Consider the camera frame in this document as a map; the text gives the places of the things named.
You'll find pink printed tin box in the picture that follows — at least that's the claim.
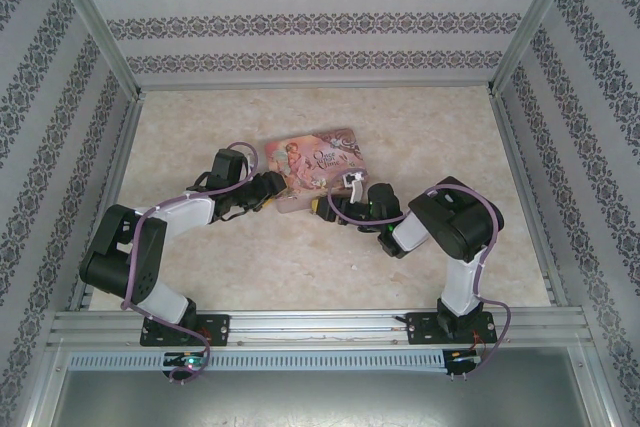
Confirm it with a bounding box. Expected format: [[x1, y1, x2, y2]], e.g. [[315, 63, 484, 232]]
[[264, 129, 365, 216]]

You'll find right controller board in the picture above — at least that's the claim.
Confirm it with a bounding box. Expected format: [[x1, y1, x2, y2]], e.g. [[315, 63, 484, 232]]
[[444, 349, 481, 378]]

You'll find left controller board green light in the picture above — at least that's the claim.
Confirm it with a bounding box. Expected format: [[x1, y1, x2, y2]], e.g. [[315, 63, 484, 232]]
[[162, 352, 209, 371]]

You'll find grey sheet metal tray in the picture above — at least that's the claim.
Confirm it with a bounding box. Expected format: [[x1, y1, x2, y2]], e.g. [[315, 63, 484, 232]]
[[24, 346, 617, 427]]

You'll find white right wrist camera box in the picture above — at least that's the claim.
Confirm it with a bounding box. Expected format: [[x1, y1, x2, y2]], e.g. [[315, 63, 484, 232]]
[[341, 170, 369, 206]]

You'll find aluminium back floor rail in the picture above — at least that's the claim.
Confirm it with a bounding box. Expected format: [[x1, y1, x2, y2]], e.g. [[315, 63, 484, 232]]
[[139, 79, 494, 92]]

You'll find aluminium mounting rail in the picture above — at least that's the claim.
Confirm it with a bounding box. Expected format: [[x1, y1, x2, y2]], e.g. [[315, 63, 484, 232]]
[[47, 310, 594, 347]]

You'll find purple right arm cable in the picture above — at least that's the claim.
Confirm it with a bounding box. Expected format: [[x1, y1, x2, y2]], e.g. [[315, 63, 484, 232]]
[[330, 174, 512, 379]]

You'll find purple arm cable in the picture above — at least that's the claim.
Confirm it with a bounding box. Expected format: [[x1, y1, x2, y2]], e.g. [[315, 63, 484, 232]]
[[330, 174, 512, 379], [121, 140, 259, 383]]

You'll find aluminium side floor rail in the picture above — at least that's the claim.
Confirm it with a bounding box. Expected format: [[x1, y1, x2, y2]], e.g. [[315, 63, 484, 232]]
[[489, 90, 570, 307], [68, 95, 146, 312]]

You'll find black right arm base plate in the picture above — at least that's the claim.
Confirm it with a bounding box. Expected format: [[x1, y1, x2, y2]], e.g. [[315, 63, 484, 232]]
[[402, 312, 499, 347]]

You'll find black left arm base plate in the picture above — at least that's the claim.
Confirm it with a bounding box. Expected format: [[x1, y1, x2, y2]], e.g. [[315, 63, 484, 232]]
[[140, 314, 231, 348]]

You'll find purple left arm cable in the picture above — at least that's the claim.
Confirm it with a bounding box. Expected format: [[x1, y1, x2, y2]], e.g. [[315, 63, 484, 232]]
[[121, 140, 259, 383]]

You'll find grey slotted cable duct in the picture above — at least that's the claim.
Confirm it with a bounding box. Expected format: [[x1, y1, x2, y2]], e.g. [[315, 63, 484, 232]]
[[67, 350, 449, 371]]

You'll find aluminium frame post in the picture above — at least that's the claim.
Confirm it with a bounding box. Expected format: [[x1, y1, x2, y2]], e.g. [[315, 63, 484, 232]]
[[42, 0, 145, 99], [488, 0, 585, 94]]

